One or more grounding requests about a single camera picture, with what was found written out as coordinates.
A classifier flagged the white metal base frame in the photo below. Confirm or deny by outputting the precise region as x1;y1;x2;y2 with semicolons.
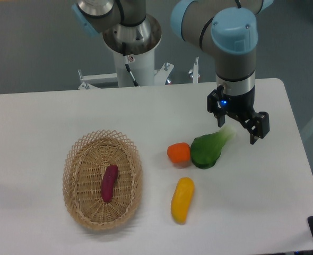
78;56;201;90

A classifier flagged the orange toy pepper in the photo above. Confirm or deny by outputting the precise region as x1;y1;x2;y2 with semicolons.
167;142;190;163

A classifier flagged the black cable on pedestal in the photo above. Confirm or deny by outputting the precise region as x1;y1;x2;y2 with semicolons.
121;42;141;87

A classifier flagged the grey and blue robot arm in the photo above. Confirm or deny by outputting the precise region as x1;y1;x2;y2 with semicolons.
72;1;271;143

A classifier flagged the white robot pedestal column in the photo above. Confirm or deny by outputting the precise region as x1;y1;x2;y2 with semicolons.
112;48;155;88

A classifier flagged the purple sweet potato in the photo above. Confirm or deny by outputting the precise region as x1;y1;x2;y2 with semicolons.
101;165;119;202

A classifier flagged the green bok choy toy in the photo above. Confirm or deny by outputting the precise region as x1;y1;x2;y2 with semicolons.
190;126;236;169

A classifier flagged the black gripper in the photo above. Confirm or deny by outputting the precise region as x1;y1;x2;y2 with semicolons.
207;85;270;145

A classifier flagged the yellow toy vegetable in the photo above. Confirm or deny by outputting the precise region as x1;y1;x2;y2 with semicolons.
171;177;195;225

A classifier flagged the oval woven wicker basket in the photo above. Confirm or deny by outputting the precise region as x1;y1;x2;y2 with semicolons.
63;130;143;231

